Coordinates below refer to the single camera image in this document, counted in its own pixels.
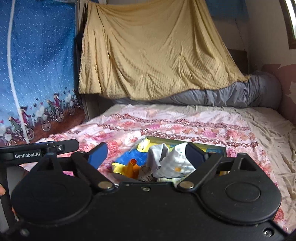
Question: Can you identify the colourful painted storage box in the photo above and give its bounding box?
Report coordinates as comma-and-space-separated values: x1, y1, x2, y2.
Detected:
111, 137, 226, 185

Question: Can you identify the yellow textured hanging blanket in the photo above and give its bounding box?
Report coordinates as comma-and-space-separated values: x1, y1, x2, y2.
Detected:
79, 1, 249, 100

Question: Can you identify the orange yellow cloth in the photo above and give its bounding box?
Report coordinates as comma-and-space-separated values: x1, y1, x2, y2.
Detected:
122, 159, 140, 179

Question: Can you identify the white orange blue striped cloth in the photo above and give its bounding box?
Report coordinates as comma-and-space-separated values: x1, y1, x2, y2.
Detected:
157, 177, 185, 187

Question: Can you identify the blue bicycle print curtain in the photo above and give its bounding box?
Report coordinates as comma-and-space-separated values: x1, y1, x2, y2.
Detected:
1, 1, 85, 147

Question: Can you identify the window with dark frame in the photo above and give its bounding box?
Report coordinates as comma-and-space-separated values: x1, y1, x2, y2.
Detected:
279, 0, 296, 50

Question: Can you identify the grey rolled quilt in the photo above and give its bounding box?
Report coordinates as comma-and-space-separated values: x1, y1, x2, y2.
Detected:
113, 71, 281, 109

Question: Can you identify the grey cloth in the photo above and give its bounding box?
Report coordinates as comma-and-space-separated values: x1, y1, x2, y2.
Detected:
146, 143, 169, 173

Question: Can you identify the person's left hand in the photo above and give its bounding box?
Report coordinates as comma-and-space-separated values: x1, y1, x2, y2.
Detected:
0, 184, 16, 215

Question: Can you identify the pink floral bed sheet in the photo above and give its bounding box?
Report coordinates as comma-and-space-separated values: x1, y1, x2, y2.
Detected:
21, 103, 296, 234

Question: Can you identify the white dotted baby cloth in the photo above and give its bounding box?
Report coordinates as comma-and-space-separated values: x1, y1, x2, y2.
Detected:
152, 143, 196, 179

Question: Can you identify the blue wall cloth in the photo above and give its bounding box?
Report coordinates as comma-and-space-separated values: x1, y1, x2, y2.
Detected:
206, 0, 249, 20

